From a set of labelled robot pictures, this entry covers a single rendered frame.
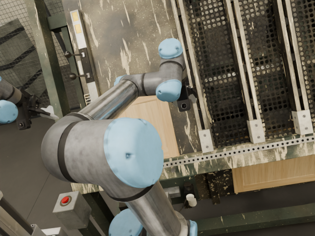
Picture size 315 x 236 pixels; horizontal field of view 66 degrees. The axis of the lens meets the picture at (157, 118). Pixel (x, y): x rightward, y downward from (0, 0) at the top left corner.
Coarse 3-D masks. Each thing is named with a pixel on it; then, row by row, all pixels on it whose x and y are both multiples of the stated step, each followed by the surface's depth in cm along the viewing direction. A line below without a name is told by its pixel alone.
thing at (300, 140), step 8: (312, 136) 129; (264, 144) 132; (272, 144) 132; (280, 144) 131; (288, 144) 131; (224, 152) 135; (232, 152) 135; (240, 152) 134; (248, 152) 134; (176, 160) 140; (184, 160) 139; (192, 160) 138; (200, 160) 138
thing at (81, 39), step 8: (72, 16) 141; (80, 16) 142; (80, 24) 141; (80, 40) 141; (80, 48) 142; (88, 48) 144; (96, 80) 145; (88, 88) 144; (96, 88) 143; (96, 96) 143
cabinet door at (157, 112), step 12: (144, 96) 142; (156, 96) 141; (132, 108) 144; (144, 108) 143; (156, 108) 142; (168, 108) 141; (156, 120) 143; (168, 120) 141; (168, 132) 142; (168, 144) 143; (168, 156) 143
